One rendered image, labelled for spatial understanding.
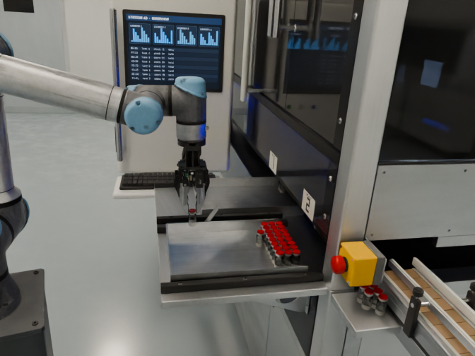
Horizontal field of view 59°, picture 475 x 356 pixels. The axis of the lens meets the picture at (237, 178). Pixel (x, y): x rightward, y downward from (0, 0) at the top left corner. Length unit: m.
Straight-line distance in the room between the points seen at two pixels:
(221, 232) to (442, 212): 0.60
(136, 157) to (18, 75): 1.03
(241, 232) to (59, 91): 0.65
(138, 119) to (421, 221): 0.69
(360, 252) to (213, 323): 1.44
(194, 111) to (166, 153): 0.87
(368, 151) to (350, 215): 0.15
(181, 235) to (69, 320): 1.26
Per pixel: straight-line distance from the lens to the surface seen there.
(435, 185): 1.06
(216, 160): 1.92
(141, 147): 1.88
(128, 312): 2.38
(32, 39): 6.51
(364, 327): 1.00
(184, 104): 1.03
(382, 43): 0.89
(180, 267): 1.11
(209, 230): 1.26
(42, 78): 0.94
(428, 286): 1.10
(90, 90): 0.92
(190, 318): 2.32
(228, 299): 1.02
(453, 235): 1.16
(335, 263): 0.94
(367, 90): 0.89
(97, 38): 6.38
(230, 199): 1.48
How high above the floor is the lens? 1.50
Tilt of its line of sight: 22 degrees down
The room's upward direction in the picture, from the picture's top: 3 degrees clockwise
